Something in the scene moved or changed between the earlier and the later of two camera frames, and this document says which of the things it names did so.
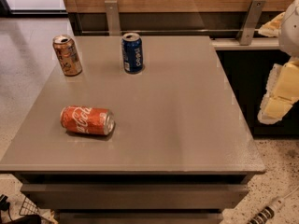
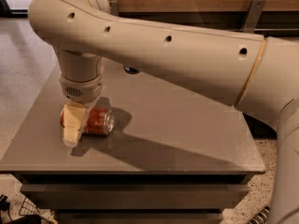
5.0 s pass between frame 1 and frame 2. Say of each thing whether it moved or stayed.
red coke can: stayed
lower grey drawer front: stayed
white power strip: stayed
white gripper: moved
